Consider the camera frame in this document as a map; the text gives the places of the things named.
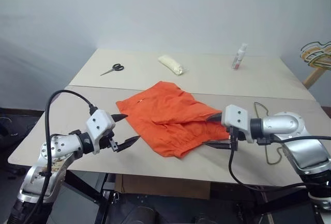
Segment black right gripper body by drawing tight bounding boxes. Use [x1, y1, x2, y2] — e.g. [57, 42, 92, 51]
[227, 127, 247, 152]

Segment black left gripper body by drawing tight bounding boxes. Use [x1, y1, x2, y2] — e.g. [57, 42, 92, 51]
[99, 130, 121, 153]

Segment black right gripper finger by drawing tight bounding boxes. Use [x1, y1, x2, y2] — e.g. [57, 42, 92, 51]
[206, 141, 231, 150]
[206, 112, 224, 126]

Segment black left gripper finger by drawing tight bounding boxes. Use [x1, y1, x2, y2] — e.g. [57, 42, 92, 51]
[111, 114, 129, 123]
[117, 135, 142, 153]

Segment olive wire hanger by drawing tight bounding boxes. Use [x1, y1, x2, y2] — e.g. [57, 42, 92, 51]
[253, 101, 285, 165]

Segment orange cloth garment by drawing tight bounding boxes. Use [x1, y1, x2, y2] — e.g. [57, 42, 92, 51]
[115, 80, 231, 160]

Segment brown cardboard box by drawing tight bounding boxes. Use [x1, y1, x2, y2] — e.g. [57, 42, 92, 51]
[115, 174, 210, 200]

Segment white spray bottle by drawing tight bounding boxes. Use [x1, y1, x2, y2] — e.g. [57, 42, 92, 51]
[231, 43, 249, 71]

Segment dark rounded shape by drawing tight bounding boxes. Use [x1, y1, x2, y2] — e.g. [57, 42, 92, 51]
[126, 203, 156, 224]

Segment clear bag of white filling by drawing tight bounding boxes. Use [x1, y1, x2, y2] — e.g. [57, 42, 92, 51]
[158, 55, 188, 76]

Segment black bag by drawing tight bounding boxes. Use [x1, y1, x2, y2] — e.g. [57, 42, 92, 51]
[0, 115, 25, 143]

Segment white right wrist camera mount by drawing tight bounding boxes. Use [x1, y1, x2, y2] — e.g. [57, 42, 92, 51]
[221, 104, 255, 144]

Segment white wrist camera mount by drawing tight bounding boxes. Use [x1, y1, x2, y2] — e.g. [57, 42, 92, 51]
[85, 109, 116, 155]
[221, 104, 255, 144]

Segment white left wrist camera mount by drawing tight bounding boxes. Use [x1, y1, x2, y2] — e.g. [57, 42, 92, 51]
[85, 109, 116, 155]

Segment black handled scissors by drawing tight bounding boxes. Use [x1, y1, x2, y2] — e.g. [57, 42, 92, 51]
[100, 63, 125, 77]

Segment black table frame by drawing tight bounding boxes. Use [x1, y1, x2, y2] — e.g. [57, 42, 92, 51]
[64, 170, 271, 224]

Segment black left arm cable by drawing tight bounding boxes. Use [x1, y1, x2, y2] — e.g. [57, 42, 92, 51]
[7, 89, 100, 224]

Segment grey wire hanger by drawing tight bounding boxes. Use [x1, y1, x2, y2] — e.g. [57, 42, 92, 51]
[299, 41, 331, 62]

